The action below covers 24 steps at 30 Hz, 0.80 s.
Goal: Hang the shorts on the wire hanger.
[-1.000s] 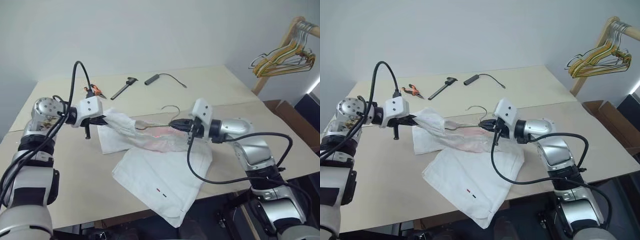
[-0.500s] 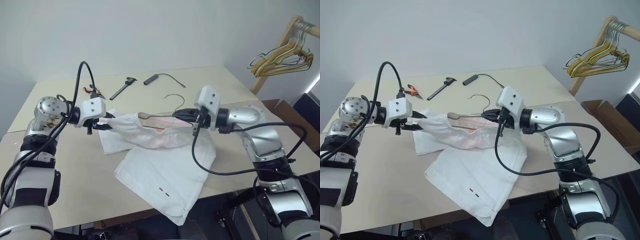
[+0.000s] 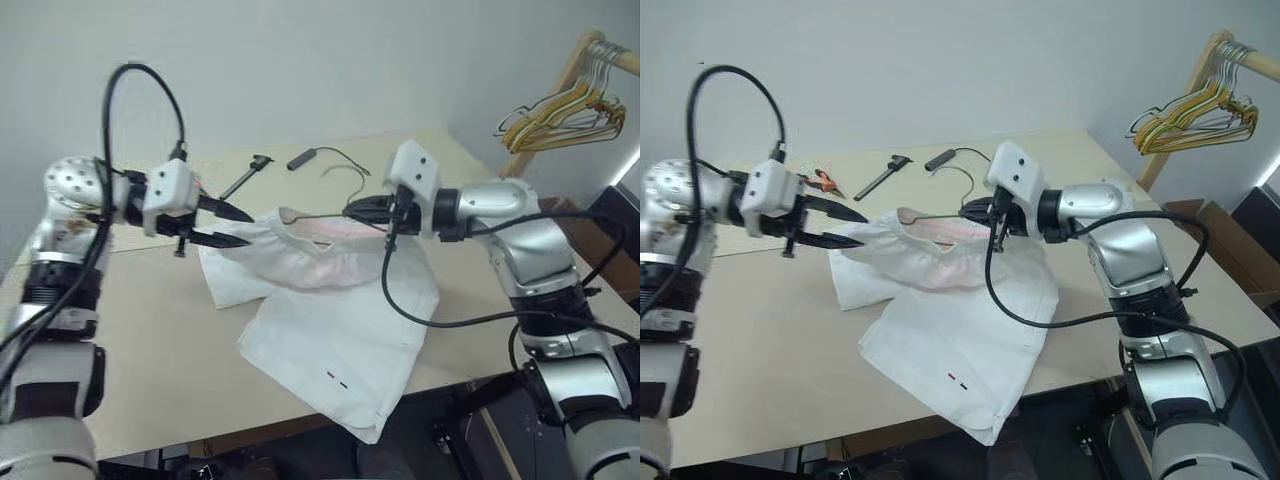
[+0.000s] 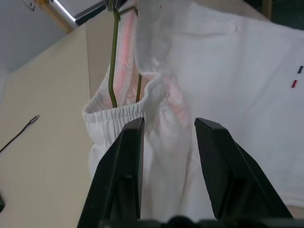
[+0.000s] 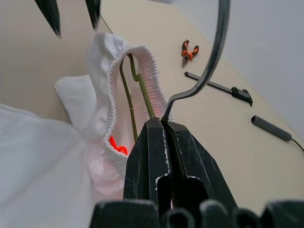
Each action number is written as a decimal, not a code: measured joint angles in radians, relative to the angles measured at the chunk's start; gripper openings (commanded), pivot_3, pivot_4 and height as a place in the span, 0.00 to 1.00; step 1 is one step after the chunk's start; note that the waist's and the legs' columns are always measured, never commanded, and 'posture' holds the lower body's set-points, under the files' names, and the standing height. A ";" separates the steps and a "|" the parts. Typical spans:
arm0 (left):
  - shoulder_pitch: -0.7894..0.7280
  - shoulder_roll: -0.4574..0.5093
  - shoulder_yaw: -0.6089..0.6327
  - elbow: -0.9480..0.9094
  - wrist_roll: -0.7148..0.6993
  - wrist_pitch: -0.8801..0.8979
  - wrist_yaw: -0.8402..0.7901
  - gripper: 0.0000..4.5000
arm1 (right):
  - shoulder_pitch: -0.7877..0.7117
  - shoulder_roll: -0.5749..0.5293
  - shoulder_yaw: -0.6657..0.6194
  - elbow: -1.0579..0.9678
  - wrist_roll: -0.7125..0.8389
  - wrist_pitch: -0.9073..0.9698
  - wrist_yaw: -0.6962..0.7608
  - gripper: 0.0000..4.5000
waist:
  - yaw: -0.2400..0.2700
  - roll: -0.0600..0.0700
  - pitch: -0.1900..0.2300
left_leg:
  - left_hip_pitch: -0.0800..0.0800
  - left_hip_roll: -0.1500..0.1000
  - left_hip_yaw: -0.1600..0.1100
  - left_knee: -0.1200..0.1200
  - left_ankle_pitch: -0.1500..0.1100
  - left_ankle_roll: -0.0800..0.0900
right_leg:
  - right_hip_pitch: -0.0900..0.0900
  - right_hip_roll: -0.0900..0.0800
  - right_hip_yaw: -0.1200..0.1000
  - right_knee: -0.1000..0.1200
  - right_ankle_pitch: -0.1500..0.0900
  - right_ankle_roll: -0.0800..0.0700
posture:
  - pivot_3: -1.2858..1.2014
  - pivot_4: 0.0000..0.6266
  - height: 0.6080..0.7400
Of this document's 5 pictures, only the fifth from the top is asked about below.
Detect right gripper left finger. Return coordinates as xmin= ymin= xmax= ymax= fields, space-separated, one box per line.
xmin=123 ymin=117 xmax=173 ymax=206

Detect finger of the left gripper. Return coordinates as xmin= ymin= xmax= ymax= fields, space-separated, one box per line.
xmin=34 ymin=0 xmax=62 ymax=38
xmin=85 ymin=0 xmax=102 ymax=30

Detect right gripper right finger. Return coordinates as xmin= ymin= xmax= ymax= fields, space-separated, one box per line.
xmin=163 ymin=121 xmax=238 ymax=210

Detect white shorts garment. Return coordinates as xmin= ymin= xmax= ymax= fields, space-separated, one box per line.
xmin=0 ymin=32 xmax=176 ymax=228

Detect olive green wire hanger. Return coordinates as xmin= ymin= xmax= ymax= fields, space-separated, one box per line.
xmin=119 ymin=0 xmax=231 ymax=143

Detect black digital caliper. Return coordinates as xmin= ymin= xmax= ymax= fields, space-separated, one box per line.
xmin=184 ymin=71 xmax=254 ymax=107

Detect orange black pliers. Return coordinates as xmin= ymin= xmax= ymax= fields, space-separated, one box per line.
xmin=180 ymin=39 xmax=200 ymax=69

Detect grey USB hub with cable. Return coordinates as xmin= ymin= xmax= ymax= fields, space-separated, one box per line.
xmin=250 ymin=114 xmax=304 ymax=153

